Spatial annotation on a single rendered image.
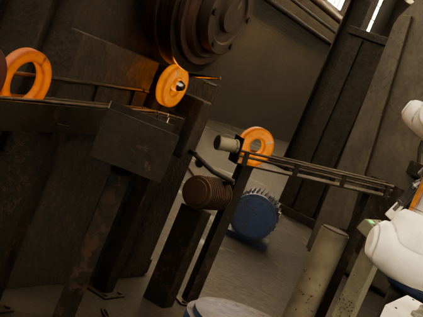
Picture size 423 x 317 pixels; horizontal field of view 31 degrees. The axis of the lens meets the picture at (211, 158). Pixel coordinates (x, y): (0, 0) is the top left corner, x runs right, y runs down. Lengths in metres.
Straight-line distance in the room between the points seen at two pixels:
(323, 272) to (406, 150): 2.20
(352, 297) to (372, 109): 2.44
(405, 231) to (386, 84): 3.03
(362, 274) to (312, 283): 0.20
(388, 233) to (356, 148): 3.01
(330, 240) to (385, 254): 0.75
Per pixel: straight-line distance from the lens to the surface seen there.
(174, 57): 2.65
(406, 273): 2.40
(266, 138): 3.12
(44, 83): 2.23
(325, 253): 3.10
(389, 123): 5.28
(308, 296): 3.13
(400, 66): 5.35
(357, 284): 3.12
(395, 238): 2.37
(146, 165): 2.07
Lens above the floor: 0.91
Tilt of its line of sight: 6 degrees down
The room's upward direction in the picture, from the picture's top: 23 degrees clockwise
